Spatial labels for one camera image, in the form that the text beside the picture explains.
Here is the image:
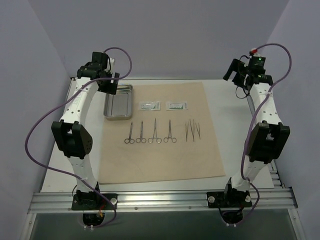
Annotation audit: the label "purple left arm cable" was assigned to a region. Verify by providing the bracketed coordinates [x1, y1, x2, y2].
[24, 47, 133, 229]

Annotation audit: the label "long steel tweezers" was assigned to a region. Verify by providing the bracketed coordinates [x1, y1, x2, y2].
[189, 119, 196, 142]

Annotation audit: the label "aluminium right side rail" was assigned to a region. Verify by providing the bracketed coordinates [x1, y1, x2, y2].
[241, 76, 286, 190]

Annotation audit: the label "aluminium rail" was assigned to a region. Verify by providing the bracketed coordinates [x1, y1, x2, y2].
[241, 76, 286, 190]
[70, 75, 248, 81]

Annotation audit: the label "steel forceps clamp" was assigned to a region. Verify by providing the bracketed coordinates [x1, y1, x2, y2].
[163, 120, 177, 143]

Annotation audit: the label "stainless steel instrument tray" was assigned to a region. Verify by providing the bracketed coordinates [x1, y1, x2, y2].
[103, 84, 134, 121]

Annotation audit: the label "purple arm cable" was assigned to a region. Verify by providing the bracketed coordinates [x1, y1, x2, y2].
[24, 47, 133, 229]
[240, 43, 293, 222]

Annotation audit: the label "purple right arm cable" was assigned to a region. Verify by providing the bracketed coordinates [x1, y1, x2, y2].
[240, 43, 293, 222]

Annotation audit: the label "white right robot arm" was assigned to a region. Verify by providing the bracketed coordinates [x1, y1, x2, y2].
[222, 56, 291, 207]

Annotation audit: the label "long steel needle holder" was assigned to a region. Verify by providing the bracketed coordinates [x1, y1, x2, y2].
[147, 118, 162, 144]

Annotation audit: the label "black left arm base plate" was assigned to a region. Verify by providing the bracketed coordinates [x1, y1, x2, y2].
[71, 192, 118, 211]

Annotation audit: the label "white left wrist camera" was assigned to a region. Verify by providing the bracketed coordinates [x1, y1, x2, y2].
[108, 57, 116, 72]

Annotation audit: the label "beige cloth wrap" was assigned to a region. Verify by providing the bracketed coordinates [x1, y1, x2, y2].
[98, 82, 225, 184]

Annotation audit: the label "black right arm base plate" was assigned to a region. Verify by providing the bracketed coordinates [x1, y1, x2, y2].
[206, 190, 253, 208]

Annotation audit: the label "white suture packet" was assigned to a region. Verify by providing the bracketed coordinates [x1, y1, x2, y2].
[165, 101, 188, 111]

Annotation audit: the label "short steel tweezers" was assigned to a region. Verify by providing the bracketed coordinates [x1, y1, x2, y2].
[195, 123, 201, 139]

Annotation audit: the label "green suture packet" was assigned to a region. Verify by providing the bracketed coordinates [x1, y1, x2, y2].
[138, 101, 161, 111]

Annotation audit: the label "steel surgical scissors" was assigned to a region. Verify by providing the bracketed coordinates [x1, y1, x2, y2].
[135, 121, 147, 144]
[124, 122, 135, 144]

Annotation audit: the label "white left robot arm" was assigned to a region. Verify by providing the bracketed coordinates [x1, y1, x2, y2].
[51, 52, 118, 210]

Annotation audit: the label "aluminium front rail frame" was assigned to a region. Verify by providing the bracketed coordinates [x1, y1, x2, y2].
[28, 188, 298, 214]

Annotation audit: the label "aluminium back rail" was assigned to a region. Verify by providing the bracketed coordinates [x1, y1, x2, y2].
[70, 75, 248, 81]

